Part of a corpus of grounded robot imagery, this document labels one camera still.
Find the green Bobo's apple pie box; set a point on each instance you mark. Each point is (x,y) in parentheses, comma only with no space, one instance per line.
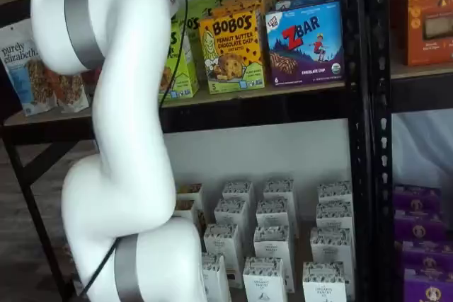
(198,44)
(189,68)
(209,3)

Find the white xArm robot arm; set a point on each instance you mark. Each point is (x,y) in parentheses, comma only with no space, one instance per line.
(131,121)

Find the wooden shelf board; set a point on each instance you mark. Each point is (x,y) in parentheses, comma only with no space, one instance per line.
(421,70)
(247,93)

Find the white granola print box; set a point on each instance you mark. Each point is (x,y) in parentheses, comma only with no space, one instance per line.
(189,194)
(185,211)

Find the black metal shelf rack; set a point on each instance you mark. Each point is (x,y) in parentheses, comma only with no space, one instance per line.
(382,139)
(357,139)

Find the orange snack box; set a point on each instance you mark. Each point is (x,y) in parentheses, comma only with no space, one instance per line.
(428,15)

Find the purple snack box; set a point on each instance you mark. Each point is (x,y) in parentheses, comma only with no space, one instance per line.
(428,256)
(419,226)
(417,197)
(428,288)

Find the purely elizabeth granola bag red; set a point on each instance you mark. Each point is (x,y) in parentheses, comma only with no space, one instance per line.
(90,82)

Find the purely elizabeth granola bag orange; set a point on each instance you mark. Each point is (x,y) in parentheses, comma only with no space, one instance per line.
(70,91)

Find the purely elizabeth granola bag blue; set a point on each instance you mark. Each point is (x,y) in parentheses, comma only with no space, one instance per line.
(21,75)

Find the white organic pantry carton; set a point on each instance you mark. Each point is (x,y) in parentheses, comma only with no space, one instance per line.
(223,242)
(231,213)
(214,280)
(265,280)
(334,215)
(334,192)
(323,284)
(272,243)
(332,245)
(274,213)
(279,190)
(238,192)

